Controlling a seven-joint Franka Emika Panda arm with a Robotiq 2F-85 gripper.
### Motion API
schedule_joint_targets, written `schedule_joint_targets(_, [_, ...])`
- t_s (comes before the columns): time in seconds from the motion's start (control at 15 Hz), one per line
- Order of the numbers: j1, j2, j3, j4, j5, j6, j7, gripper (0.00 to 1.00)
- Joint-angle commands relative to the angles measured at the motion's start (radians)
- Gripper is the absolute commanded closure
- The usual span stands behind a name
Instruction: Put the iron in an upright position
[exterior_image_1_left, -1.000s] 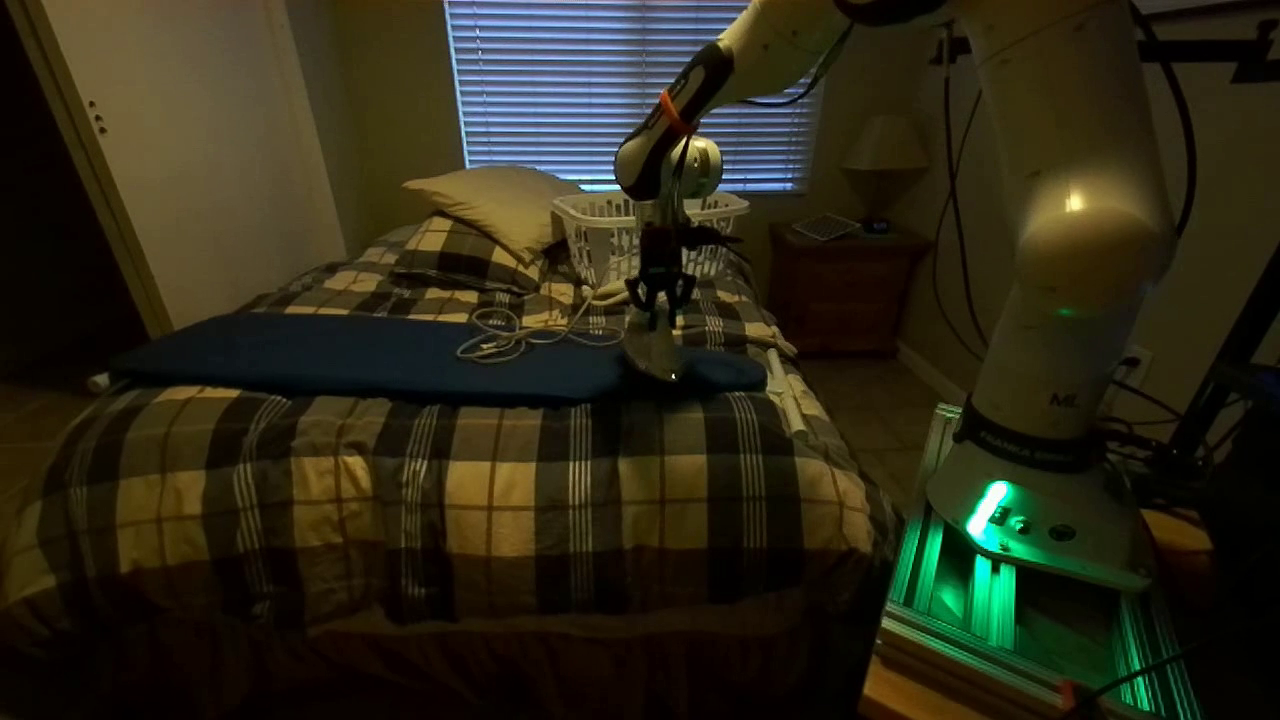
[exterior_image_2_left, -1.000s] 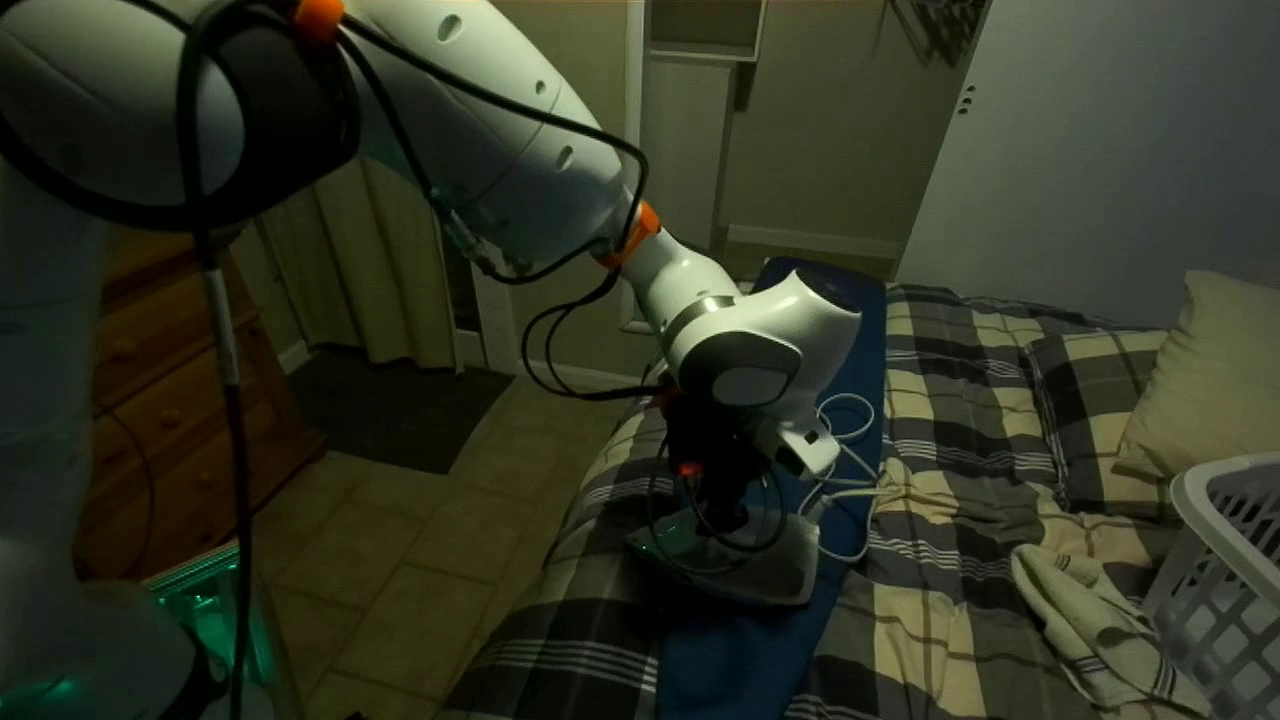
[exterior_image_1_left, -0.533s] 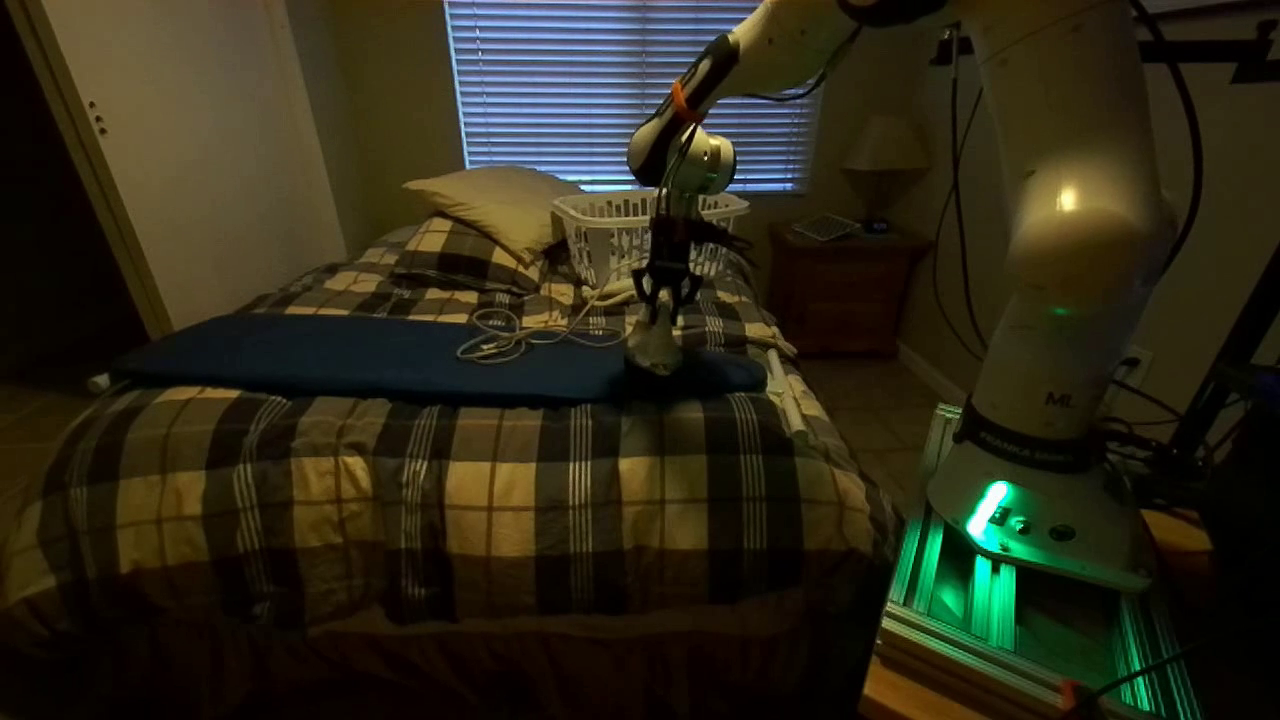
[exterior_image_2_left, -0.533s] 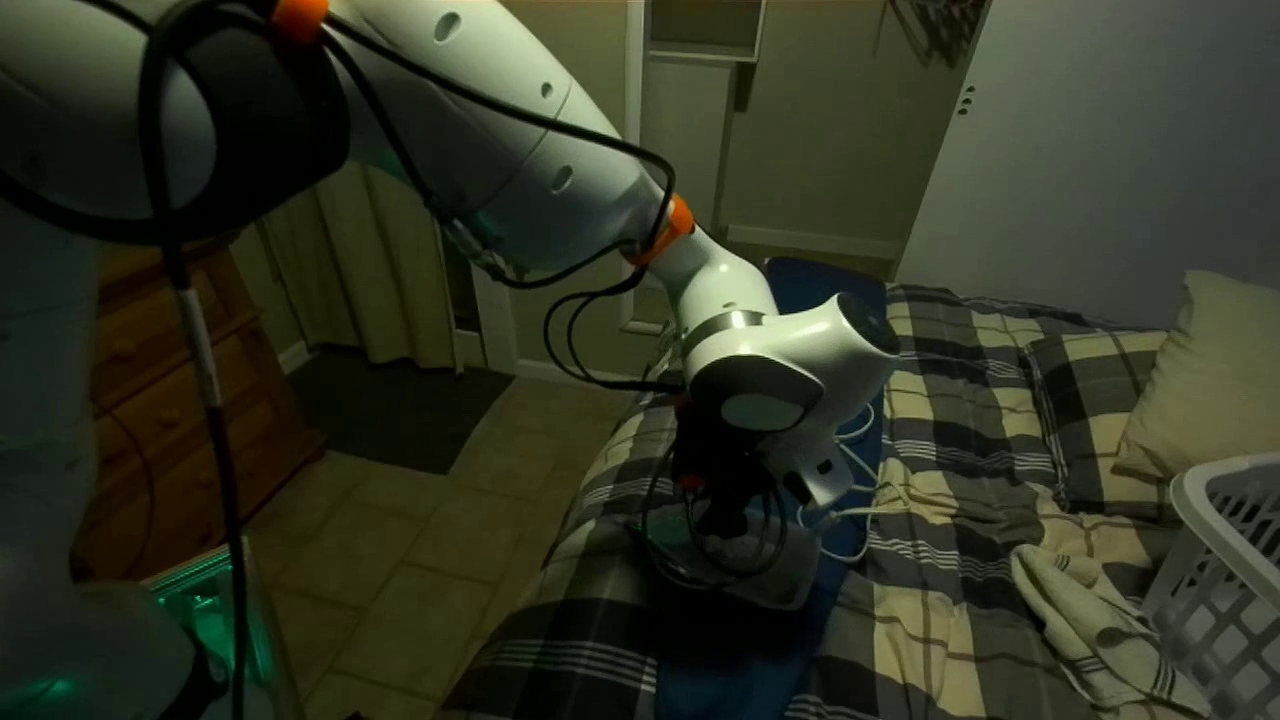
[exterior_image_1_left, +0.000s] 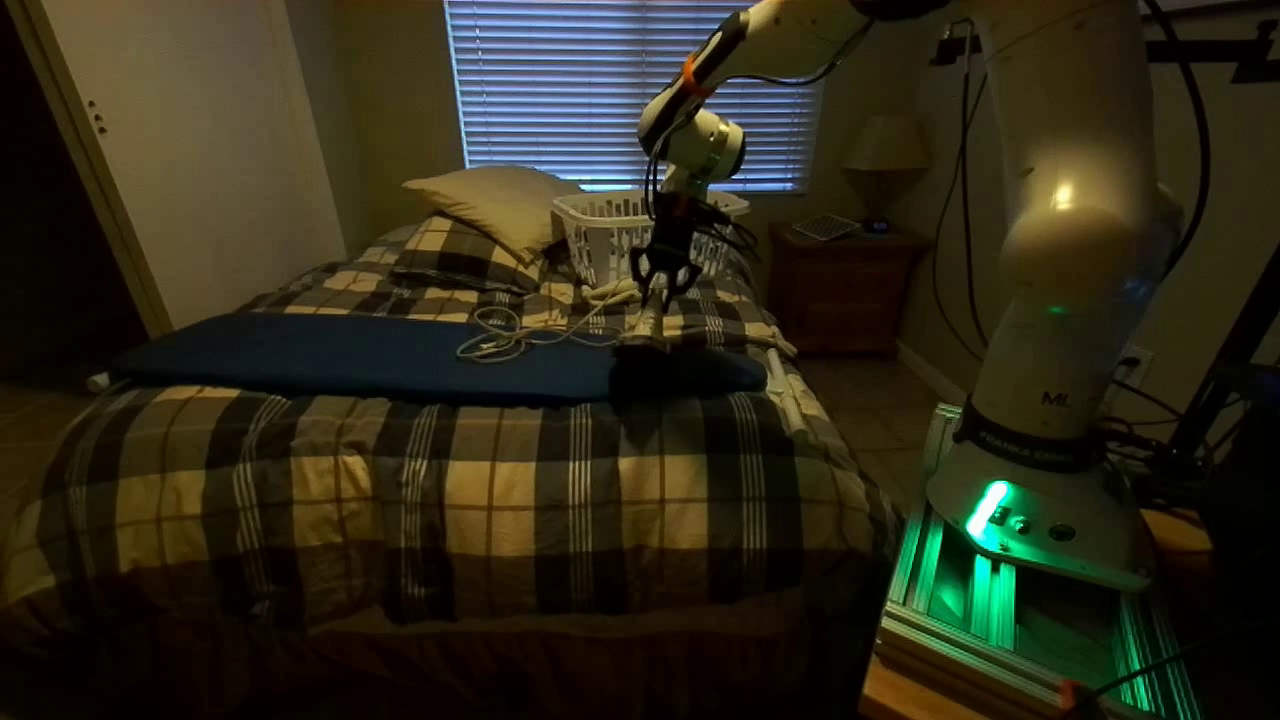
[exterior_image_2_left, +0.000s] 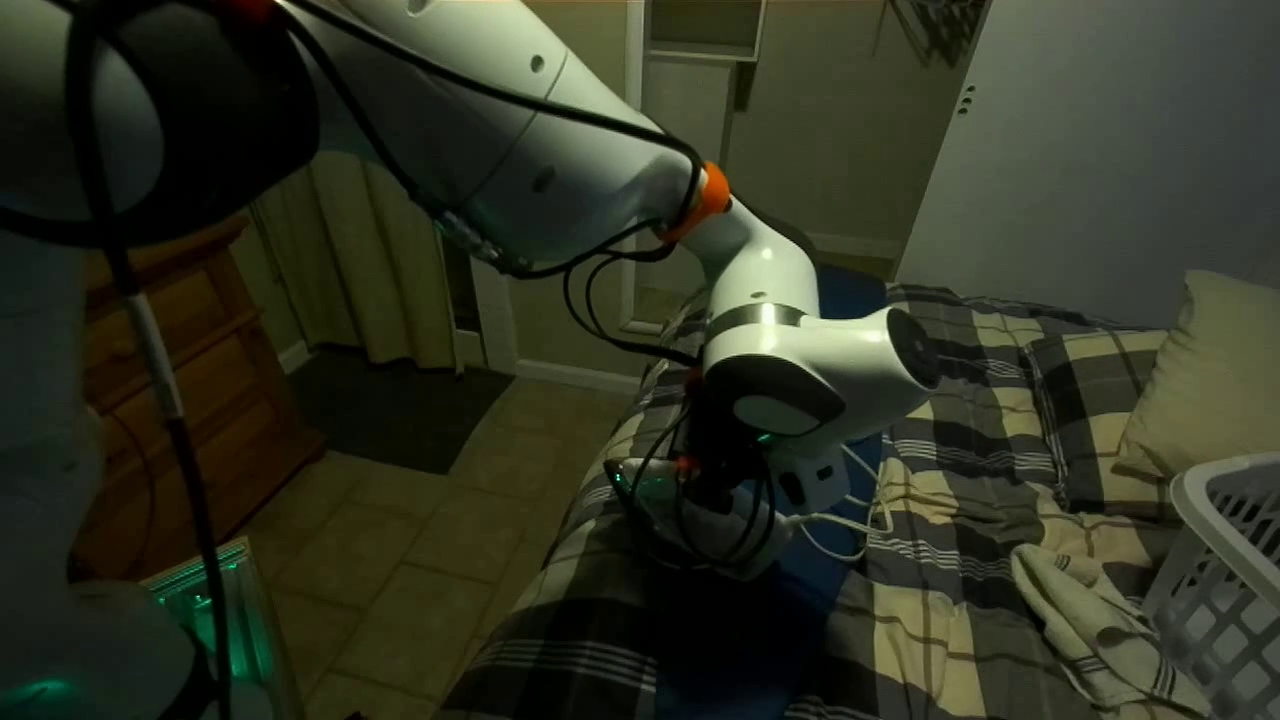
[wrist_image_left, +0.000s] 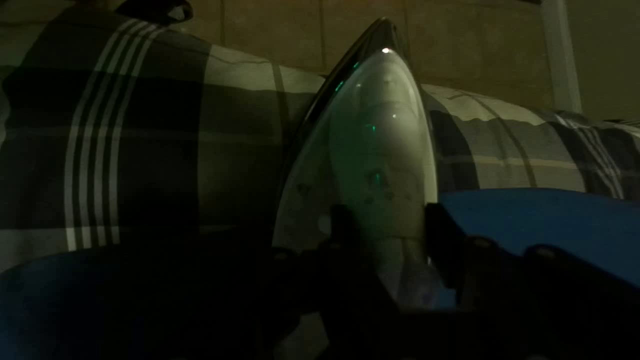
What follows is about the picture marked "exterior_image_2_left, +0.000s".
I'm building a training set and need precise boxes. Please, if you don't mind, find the dark floor mat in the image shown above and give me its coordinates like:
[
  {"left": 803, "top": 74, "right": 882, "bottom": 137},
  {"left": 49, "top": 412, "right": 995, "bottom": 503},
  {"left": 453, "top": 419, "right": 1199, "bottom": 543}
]
[{"left": 284, "top": 345, "right": 520, "bottom": 479}]

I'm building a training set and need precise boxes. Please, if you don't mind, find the blue ironing board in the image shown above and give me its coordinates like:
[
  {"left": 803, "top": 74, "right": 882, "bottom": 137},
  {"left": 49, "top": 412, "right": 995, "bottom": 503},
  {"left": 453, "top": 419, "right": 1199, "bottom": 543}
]
[{"left": 650, "top": 255, "right": 894, "bottom": 720}]

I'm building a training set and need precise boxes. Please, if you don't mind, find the green lit robot base mount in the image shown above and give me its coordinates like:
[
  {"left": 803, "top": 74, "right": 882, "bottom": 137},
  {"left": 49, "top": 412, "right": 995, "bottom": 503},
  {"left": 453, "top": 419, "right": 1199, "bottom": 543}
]
[{"left": 139, "top": 534, "right": 306, "bottom": 720}]

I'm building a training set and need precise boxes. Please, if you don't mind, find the beige pillow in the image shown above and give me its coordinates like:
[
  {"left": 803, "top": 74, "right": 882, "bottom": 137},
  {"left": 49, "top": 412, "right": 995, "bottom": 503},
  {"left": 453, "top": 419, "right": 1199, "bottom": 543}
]
[{"left": 1110, "top": 269, "right": 1280, "bottom": 489}]

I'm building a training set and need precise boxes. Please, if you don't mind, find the white plastic laundry basket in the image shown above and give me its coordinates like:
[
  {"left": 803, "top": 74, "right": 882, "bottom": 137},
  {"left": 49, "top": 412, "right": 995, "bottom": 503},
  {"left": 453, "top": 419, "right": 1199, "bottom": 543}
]
[{"left": 1140, "top": 446, "right": 1280, "bottom": 720}]

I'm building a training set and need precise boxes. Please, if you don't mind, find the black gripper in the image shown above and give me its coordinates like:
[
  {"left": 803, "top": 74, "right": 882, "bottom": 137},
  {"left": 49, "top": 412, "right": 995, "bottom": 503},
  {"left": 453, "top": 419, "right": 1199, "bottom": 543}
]
[{"left": 677, "top": 378, "right": 807, "bottom": 551}]

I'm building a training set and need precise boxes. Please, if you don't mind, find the white iron power cord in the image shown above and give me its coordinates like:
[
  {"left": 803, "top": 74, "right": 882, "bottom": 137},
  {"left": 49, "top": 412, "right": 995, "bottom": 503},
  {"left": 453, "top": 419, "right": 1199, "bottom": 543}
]
[{"left": 781, "top": 446, "right": 912, "bottom": 568}]

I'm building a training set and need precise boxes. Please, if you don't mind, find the wooden dresser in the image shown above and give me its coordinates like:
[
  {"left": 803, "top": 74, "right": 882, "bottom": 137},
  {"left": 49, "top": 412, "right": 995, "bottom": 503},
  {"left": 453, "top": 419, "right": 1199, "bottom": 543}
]
[{"left": 61, "top": 217, "right": 330, "bottom": 585}]

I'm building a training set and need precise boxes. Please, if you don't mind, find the white closet door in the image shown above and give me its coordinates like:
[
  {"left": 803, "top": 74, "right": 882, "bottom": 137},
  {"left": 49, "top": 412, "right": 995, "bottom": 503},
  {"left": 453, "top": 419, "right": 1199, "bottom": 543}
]
[{"left": 894, "top": 0, "right": 1280, "bottom": 330}]

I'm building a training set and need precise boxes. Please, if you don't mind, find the plaid bedspread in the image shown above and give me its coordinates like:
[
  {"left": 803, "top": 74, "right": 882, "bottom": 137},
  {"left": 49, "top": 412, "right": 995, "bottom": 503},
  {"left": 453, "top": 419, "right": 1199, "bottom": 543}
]
[{"left": 444, "top": 275, "right": 1214, "bottom": 720}]

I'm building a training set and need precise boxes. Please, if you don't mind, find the beige curtain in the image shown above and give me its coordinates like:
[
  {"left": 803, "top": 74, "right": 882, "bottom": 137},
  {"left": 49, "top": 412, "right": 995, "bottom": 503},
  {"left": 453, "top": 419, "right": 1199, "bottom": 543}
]
[{"left": 244, "top": 147, "right": 468, "bottom": 375}]

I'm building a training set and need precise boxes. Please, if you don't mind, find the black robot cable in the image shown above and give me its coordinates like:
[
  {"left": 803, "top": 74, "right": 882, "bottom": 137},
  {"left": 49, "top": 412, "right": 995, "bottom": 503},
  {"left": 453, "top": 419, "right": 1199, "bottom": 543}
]
[{"left": 55, "top": 0, "right": 794, "bottom": 720}]

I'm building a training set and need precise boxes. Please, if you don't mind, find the white clothes iron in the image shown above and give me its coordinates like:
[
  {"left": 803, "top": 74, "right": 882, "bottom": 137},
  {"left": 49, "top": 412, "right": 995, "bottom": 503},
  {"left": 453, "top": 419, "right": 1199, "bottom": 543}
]
[{"left": 618, "top": 456, "right": 807, "bottom": 578}]

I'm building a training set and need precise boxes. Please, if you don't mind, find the cream crumpled cloth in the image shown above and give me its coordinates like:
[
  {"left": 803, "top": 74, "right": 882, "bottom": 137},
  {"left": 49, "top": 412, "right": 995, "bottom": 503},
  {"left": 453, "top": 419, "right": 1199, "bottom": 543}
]
[{"left": 1006, "top": 508, "right": 1222, "bottom": 720}]

